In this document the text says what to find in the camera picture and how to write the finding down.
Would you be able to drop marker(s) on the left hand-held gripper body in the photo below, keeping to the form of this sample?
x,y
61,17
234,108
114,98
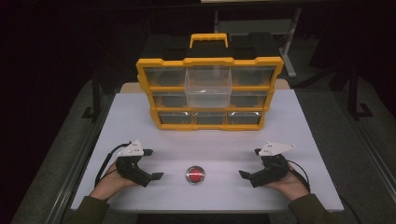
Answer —
x,y
132,169

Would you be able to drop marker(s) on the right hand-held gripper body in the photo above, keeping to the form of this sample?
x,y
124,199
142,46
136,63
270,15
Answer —
x,y
272,171

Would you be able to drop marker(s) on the person's right hand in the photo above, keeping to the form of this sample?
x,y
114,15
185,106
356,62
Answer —
x,y
291,186

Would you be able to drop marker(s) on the person's left hand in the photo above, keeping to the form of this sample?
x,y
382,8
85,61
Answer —
x,y
109,185

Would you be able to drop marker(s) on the round red silver-rimmed tin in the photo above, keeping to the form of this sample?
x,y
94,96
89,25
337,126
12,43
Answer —
x,y
195,174

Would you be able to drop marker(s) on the black metal stand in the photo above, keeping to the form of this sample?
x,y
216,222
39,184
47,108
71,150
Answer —
x,y
355,93
96,99

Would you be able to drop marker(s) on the set of closed clear drawers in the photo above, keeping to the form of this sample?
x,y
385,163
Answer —
x,y
165,76

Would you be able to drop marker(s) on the pulled-out clear plastic drawer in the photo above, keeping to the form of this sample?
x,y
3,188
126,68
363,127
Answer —
x,y
208,87

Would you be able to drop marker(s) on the white metal stand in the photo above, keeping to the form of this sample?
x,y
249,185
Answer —
x,y
291,46

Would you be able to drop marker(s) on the yellow black organizer cabinet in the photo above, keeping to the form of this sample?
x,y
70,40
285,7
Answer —
x,y
208,46

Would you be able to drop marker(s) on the aluminium rail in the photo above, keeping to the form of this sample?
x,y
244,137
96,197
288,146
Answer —
x,y
370,161
77,174

